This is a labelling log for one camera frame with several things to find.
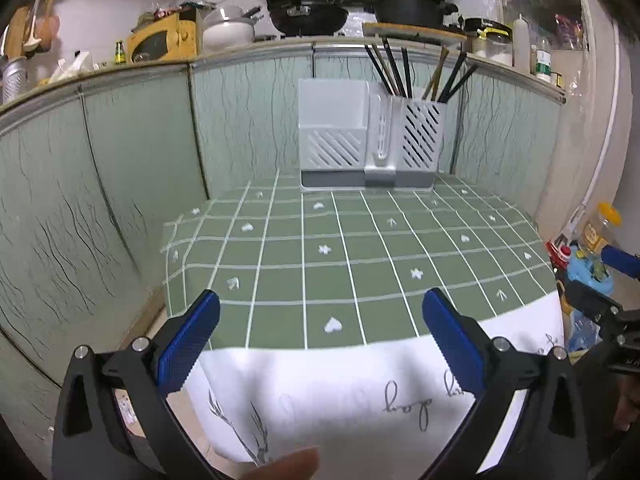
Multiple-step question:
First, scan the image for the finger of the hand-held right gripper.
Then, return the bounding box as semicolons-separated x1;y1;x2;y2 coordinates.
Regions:
565;280;626;326
600;245;640;278

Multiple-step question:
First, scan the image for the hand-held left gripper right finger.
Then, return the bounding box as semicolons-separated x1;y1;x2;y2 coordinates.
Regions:
423;287;590;480

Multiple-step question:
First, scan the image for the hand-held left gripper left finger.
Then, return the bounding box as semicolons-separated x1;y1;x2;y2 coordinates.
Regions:
51;288;223;480

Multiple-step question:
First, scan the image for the black chopstick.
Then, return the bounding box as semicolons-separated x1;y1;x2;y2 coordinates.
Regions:
372;50;397;97
401;46;413;99
445;65;480;102
382;36;401;97
365;44;391;96

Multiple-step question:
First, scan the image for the white utensil holder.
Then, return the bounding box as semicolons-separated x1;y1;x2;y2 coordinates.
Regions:
297;78;447;192

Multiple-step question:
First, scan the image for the wooden chopstick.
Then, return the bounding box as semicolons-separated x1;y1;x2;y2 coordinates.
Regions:
426;46;451;101
421;52;445;101

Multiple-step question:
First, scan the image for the dark chopsticks bundle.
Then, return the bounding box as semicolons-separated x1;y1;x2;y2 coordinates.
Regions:
437;51;468;102

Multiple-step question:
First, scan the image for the person's left hand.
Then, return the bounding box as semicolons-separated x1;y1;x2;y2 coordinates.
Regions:
235;447;322;480

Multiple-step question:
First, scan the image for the blue plastic container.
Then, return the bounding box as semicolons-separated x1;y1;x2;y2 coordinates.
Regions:
565;247;616;301

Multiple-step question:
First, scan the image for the clear jar with yellow lid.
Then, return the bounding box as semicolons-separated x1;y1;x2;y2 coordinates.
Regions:
582;202;622;256

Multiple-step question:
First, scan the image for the dark bottle with red cap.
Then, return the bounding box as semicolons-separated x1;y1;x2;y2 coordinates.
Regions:
547;240;573;273

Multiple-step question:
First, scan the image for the green checked tablecloth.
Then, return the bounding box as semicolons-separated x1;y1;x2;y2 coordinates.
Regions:
160;170;576;468

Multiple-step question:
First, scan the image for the white squeeze bottle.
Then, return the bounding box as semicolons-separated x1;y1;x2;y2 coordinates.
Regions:
512;14;531;75

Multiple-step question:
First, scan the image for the clear jar with black lid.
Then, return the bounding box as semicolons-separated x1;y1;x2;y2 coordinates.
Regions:
464;17;515;67

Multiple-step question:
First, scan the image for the yellow box with round window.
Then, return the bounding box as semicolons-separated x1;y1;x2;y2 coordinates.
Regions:
125;10;202;63

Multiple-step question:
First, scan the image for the white pot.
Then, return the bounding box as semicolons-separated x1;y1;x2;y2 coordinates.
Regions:
202;5;263;52

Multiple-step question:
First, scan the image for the metal canister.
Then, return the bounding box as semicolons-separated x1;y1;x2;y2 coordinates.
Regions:
2;57;28;106

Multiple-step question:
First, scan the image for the black cooking pot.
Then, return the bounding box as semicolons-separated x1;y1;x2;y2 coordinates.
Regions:
372;0;458;28

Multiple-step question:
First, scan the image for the copper hanging pan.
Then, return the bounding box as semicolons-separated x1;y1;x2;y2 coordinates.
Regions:
37;10;62;51

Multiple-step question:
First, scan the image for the black wok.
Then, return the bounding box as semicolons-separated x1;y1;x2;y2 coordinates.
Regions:
269;2;349;36

